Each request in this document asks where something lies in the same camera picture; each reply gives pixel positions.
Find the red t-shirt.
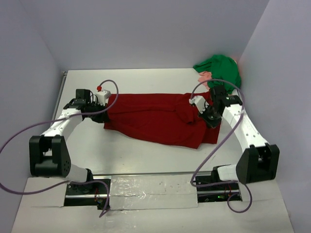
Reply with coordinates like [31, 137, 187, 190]
[104, 93, 220, 149]

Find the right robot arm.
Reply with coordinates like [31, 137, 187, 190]
[189, 85, 280, 190]

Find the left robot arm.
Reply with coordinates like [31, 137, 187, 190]
[29, 89, 111, 194]

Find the pink t-shirt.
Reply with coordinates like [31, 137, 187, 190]
[198, 71, 212, 83]

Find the green t-shirt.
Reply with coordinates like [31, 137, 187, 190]
[192, 54, 242, 88]

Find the silver taped cover panel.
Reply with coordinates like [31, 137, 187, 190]
[109, 174, 198, 210]

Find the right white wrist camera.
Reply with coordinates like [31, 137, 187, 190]
[189, 96, 209, 114]

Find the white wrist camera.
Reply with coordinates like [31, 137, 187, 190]
[189, 96, 209, 114]
[95, 85, 111, 106]

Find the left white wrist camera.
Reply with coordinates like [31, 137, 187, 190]
[95, 85, 111, 106]

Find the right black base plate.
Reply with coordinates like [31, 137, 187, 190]
[190, 172, 243, 203]

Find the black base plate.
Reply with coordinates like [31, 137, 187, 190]
[190, 172, 243, 203]
[64, 183, 110, 210]

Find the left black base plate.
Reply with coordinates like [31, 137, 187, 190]
[64, 183, 110, 210]

